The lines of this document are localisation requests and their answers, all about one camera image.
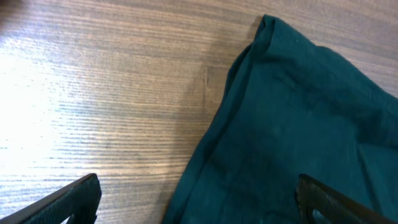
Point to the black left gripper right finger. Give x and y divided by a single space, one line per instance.
313 196

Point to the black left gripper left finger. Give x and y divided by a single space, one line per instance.
76 203

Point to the black shorts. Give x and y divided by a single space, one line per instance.
290 107

